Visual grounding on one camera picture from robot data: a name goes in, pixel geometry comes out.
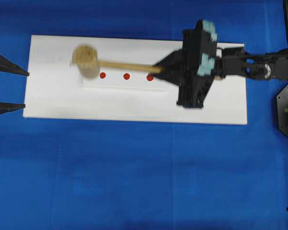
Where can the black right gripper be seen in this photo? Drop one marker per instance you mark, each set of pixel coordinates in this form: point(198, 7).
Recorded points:
point(198, 56)

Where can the wooden mallet hammer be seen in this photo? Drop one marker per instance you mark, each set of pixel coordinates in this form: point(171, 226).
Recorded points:
point(85, 57)

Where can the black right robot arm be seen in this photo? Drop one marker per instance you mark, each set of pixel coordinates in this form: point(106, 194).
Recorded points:
point(236, 61)

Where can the right red dot mark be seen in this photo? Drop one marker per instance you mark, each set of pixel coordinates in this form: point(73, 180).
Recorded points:
point(149, 77)

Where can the red dot mark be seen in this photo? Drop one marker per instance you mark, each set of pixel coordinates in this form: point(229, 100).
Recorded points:
point(126, 76)
point(149, 77)
point(102, 75)

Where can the middle red dot mark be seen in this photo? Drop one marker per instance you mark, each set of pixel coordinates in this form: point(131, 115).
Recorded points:
point(126, 76)

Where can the left red dot mark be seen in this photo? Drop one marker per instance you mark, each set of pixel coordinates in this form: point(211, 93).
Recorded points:
point(102, 75)

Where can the large white foam board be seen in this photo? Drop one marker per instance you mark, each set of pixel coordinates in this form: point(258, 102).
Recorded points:
point(54, 88)

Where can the small white raised block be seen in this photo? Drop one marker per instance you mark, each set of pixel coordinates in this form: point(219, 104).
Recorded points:
point(114, 79)

